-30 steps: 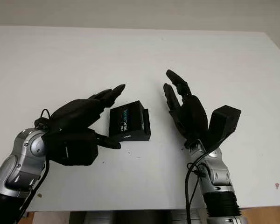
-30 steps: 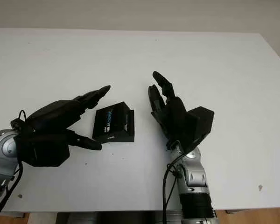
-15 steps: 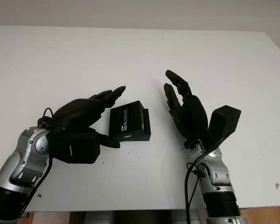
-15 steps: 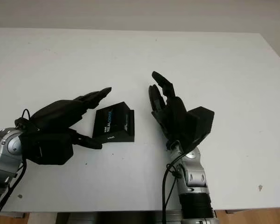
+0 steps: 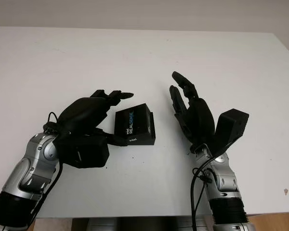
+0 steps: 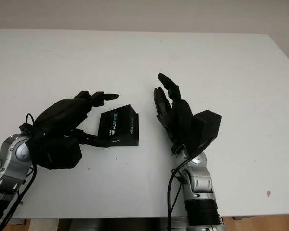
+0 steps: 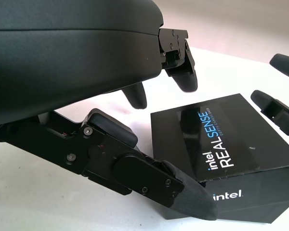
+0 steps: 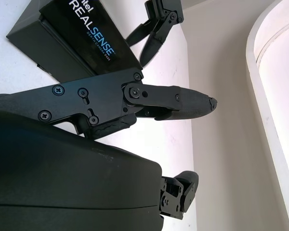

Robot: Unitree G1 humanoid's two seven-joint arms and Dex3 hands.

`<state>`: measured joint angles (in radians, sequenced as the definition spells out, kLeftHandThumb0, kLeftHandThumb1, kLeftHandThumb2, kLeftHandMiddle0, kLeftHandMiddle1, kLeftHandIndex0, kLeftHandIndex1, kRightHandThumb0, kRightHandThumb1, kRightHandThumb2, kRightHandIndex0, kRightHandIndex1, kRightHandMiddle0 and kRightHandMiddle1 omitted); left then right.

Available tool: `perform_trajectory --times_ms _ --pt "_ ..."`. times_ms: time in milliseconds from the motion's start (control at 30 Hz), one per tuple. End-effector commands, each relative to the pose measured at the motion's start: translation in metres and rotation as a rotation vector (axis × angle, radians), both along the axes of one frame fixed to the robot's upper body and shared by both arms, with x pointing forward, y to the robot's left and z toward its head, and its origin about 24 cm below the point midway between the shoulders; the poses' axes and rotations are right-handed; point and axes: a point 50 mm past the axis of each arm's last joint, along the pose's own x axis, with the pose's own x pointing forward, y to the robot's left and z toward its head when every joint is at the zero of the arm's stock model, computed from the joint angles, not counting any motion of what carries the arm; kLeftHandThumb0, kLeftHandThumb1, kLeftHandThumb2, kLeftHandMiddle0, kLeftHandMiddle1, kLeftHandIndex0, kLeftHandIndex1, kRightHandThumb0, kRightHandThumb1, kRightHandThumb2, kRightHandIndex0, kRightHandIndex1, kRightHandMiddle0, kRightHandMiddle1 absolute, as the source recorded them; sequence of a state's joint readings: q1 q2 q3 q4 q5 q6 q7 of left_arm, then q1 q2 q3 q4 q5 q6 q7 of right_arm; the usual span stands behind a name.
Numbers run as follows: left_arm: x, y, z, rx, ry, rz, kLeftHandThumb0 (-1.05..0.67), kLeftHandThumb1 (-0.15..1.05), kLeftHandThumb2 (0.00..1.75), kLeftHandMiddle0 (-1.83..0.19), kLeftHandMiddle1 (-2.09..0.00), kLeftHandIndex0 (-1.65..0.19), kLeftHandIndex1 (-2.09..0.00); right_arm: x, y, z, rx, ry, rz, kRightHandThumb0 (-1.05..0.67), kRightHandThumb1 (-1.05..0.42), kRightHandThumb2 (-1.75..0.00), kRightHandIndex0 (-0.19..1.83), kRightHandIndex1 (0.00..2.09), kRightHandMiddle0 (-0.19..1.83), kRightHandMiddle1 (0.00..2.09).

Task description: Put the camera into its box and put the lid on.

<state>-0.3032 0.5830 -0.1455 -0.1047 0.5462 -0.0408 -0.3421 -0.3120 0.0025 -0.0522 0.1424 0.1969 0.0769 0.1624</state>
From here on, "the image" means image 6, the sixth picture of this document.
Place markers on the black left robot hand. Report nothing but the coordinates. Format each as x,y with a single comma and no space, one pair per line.
62,115

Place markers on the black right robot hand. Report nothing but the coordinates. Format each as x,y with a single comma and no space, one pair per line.
178,120

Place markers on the black RealSense box lid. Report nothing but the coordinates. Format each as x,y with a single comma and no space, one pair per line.
115,125

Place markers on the dark robot torso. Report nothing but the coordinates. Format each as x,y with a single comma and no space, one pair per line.
110,222

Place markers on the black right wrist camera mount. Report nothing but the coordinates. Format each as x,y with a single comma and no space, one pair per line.
207,130

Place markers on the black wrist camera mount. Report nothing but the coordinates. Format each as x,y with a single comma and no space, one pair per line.
57,154
207,130

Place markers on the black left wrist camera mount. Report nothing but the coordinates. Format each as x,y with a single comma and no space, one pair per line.
57,154

